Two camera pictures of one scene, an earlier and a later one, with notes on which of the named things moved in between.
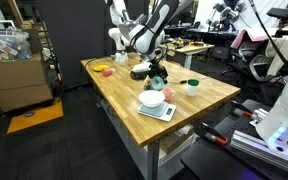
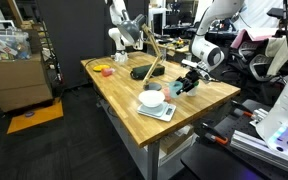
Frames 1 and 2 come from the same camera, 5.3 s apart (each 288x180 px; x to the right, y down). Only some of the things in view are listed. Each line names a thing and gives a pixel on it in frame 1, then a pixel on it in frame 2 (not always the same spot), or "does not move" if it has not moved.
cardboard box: x=17 y=83 does not move
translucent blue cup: x=158 y=83 → x=174 y=88
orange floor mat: x=19 y=122 does not move
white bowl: x=151 y=98 does not move
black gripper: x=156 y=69 → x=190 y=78
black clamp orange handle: x=212 y=134 does not move
